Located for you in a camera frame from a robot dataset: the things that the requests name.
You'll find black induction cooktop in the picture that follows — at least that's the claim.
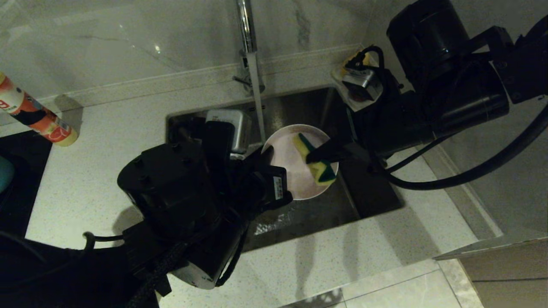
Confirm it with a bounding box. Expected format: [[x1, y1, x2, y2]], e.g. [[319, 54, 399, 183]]
[[0, 130, 53, 240]]

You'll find small white dish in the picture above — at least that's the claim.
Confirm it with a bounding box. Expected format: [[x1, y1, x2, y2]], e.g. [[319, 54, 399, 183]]
[[331, 71, 364, 113]]

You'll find green and yellow sponge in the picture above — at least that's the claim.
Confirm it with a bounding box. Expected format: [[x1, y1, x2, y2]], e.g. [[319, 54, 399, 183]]
[[293, 133, 337, 187]]

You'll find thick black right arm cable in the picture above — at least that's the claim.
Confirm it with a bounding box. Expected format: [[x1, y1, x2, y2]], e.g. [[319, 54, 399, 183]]
[[369, 105, 548, 191]]

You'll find stainless steel sink basin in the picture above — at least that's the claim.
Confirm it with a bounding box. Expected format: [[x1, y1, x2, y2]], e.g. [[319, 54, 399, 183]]
[[166, 87, 405, 253]]

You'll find orange detergent bottle yellow cap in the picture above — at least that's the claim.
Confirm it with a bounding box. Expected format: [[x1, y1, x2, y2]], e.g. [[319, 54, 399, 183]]
[[0, 73, 79, 148]]

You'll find blue plastic bowl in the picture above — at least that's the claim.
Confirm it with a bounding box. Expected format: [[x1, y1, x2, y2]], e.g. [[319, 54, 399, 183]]
[[0, 156, 16, 193]]

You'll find pink plastic bowl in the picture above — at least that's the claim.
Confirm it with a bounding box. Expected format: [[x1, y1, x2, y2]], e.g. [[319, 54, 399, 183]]
[[261, 124, 340, 201]]

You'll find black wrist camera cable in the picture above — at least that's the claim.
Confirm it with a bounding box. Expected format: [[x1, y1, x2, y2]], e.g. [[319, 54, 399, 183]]
[[345, 44, 385, 72]]

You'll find chrome sink faucet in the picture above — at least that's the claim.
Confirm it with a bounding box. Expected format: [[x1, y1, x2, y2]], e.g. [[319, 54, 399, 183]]
[[232, 0, 266, 95]]

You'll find beige wooden cabinet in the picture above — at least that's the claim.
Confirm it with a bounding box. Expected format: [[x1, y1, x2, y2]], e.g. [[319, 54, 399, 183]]
[[430, 235, 548, 308]]

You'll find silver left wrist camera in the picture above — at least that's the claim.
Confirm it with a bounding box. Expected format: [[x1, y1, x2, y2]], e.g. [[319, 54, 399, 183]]
[[205, 109, 253, 155]]

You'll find yellow pear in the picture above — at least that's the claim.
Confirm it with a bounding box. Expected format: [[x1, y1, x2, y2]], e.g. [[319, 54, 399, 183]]
[[342, 50, 372, 72]]

